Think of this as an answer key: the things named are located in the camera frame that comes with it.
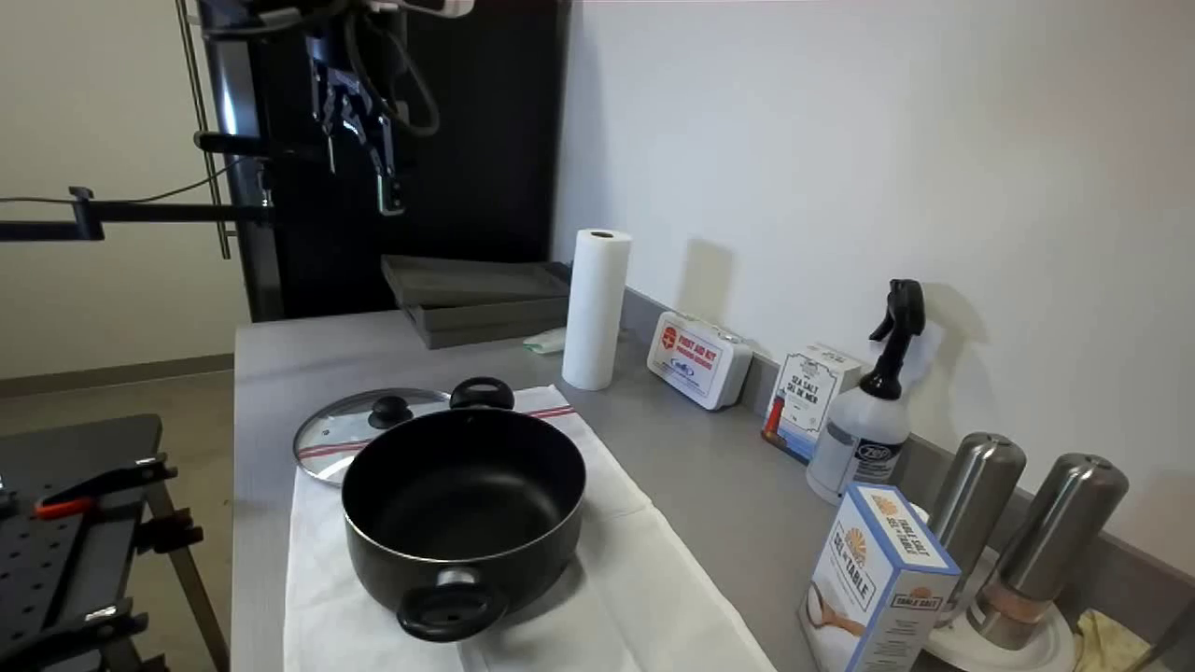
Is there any clear spray bottle black trigger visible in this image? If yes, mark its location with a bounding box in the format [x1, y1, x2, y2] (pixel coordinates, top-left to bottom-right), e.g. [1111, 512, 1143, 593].
[807, 281, 928, 500]

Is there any white paper towel roll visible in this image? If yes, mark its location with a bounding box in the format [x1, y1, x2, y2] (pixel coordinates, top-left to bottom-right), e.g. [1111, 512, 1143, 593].
[559, 228, 630, 391]

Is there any white red-striped kitchen towel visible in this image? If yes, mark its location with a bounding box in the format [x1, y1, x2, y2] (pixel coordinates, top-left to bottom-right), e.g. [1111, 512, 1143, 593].
[284, 384, 773, 672]

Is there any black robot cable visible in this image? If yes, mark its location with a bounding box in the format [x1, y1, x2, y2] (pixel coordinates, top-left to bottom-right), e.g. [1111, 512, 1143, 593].
[339, 0, 445, 141]

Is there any white round plate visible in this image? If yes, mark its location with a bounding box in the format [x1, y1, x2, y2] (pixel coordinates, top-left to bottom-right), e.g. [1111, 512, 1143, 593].
[928, 609, 1077, 672]

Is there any white blue orange carton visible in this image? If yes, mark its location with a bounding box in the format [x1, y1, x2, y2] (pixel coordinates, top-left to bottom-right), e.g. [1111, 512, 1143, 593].
[801, 485, 960, 672]

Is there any black perforated workbench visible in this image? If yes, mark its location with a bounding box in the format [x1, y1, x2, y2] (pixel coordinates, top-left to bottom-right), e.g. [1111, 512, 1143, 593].
[0, 415, 227, 672]

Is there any yellow cloth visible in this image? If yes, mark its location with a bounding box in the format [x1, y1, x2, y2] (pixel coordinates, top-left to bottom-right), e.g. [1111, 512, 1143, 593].
[1077, 609, 1149, 672]

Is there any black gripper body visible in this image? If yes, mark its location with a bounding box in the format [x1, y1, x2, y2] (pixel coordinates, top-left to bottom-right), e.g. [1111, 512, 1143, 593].
[307, 29, 398, 164]

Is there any white red tissue box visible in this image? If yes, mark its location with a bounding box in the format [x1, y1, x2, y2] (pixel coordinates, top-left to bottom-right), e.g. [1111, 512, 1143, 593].
[648, 311, 754, 409]

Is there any left steel grinder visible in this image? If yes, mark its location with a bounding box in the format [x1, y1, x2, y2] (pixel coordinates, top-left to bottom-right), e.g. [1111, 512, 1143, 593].
[930, 431, 1029, 576]

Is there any black cooking pot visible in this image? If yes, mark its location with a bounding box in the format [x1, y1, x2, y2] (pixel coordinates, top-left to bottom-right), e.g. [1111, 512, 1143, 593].
[339, 378, 588, 642]

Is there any right steel grinder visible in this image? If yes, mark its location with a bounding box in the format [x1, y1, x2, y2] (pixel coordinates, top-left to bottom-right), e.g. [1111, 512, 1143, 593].
[968, 450, 1129, 648]

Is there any black camera mount boom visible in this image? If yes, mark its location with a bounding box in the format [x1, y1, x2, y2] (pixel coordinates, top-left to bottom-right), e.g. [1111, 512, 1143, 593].
[0, 187, 268, 243]

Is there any glass pot lid black knob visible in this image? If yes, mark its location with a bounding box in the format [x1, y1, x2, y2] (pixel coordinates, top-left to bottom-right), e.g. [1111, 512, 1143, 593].
[290, 386, 447, 485]

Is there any black clamp lower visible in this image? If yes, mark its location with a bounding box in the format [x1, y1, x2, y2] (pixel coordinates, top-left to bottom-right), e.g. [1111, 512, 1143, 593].
[0, 599, 149, 672]

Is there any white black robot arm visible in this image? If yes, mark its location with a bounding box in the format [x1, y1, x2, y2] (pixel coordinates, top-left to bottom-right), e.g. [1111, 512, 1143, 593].
[307, 0, 476, 215]

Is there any black tall cabinet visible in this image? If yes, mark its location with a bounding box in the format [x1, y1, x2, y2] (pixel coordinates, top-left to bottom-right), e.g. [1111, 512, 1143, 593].
[198, 0, 571, 322]

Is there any small white red carton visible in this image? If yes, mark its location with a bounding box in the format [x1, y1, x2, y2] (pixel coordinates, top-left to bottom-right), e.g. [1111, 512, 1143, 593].
[761, 342, 867, 461]

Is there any red-handled black clamp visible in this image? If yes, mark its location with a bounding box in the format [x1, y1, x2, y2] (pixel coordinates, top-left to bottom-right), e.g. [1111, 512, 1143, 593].
[32, 455, 171, 518]

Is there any steel grinder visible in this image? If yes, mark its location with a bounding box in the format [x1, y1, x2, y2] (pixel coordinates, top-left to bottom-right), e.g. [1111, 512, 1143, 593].
[930, 431, 1029, 576]
[968, 450, 1129, 648]

